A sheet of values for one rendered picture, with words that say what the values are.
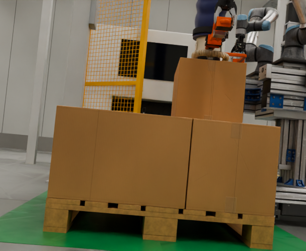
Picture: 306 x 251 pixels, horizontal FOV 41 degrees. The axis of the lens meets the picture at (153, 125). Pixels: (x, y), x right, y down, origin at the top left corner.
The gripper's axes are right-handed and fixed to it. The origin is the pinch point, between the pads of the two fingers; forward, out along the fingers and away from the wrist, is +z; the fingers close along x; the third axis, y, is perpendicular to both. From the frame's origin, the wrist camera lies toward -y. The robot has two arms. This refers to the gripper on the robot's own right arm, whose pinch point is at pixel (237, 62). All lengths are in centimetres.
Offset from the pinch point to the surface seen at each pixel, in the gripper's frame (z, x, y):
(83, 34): -28, -130, -68
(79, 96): 29, -127, -68
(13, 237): 110, -107, 138
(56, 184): 89, -96, 124
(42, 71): -24, -225, -276
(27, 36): -215, -449, -849
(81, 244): 110, -80, 140
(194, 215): 97, -35, 120
